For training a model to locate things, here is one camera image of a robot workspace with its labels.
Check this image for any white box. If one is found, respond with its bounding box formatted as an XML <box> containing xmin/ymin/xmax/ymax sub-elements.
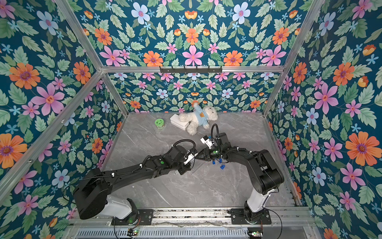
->
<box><xmin>170</xmin><ymin>114</ymin><xmax>189</xmax><ymax>130</ymax></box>

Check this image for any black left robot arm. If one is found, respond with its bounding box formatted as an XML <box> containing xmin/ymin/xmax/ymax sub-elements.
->
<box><xmin>73</xmin><ymin>139</ymin><xmax>197</xmax><ymax>221</ymax></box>

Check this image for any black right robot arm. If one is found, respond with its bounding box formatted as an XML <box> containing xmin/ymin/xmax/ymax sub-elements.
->
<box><xmin>197</xmin><ymin>133</ymin><xmax>285</xmax><ymax>224</ymax></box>

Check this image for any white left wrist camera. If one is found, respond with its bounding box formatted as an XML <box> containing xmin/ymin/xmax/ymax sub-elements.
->
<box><xmin>183</xmin><ymin>151</ymin><xmax>199</xmax><ymax>165</ymax></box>

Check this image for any green lidded small jar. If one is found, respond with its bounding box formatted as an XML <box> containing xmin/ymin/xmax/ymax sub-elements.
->
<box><xmin>154</xmin><ymin>119</ymin><xmax>165</xmax><ymax>129</ymax></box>

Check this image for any white teddy bear blue hoodie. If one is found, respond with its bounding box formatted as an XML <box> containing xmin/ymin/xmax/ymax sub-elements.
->
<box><xmin>179</xmin><ymin>103</ymin><xmax>218</xmax><ymax>135</ymax></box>

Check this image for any black hook rail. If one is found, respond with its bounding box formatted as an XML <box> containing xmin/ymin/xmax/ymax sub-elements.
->
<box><xmin>159</xmin><ymin>66</ymin><xmax>223</xmax><ymax>74</ymax></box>

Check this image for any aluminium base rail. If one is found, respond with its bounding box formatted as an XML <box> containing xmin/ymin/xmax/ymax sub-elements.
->
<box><xmin>68</xmin><ymin>207</ymin><xmax>314</xmax><ymax>226</ymax></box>

